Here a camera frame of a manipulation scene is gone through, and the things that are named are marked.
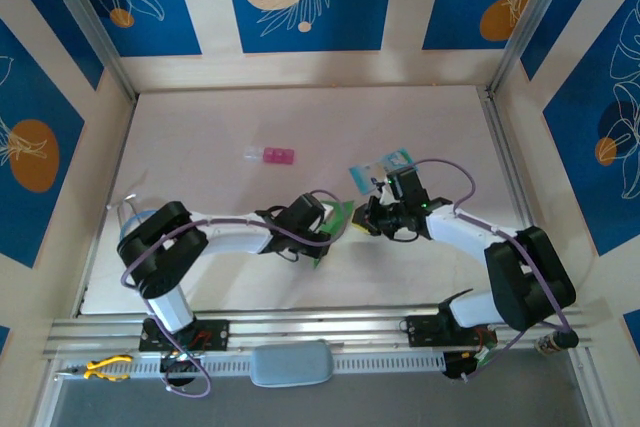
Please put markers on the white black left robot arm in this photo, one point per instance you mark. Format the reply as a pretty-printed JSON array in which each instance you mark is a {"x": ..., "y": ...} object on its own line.
[{"x": 160, "y": 252}]

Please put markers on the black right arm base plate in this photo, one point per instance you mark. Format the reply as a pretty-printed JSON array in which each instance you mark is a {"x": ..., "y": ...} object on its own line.
[{"x": 417, "y": 332}]

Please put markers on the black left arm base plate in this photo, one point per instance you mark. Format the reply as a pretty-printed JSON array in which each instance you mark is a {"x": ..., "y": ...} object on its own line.
[{"x": 217, "y": 334}]

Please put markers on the grey blue oblong pad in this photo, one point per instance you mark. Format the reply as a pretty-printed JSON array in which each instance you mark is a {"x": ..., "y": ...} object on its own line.
[{"x": 290, "y": 364}]

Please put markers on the pink clear pill box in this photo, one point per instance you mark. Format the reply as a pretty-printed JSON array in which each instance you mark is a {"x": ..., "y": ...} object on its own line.
[{"x": 277, "y": 155}]

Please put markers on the aluminium table side rail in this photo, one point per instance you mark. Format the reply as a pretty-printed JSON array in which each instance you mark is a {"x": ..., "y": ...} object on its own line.
[{"x": 510, "y": 167}]

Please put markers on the green cloth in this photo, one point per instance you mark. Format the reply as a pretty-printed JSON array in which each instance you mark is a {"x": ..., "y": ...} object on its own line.
[{"x": 340, "y": 217}]

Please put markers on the blue tape roll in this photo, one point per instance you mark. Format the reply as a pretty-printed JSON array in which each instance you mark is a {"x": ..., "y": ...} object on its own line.
[{"x": 137, "y": 219}]

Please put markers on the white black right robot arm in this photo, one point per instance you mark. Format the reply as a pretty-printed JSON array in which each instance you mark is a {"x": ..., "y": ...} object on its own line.
[{"x": 530, "y": 277}]

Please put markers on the aluminium frame post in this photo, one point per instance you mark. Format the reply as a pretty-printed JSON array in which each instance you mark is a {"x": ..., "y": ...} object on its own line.
[
  {"x": 530, "y": 22},
  {"x": 89, "y": 22}
]

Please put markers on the light blue snack packet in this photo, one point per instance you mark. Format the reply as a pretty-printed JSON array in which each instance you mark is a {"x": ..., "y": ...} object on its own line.
[{"x": 365, "y": 177}]

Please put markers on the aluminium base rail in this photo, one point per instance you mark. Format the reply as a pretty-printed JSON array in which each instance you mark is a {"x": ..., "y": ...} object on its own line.
[{"x": 320, "y": 324}]

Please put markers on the dark capped small bottle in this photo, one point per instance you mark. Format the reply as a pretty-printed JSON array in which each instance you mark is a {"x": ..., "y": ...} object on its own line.
[{"x": 547, "y": 344}]

